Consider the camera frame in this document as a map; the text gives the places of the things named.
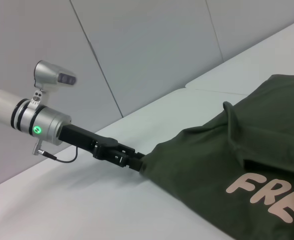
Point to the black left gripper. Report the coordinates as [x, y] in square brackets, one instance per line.
[87, 138]

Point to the dark green t-shirt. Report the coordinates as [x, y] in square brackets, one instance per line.
[237, 162]

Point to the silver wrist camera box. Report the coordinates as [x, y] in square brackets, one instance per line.
[53, 75]

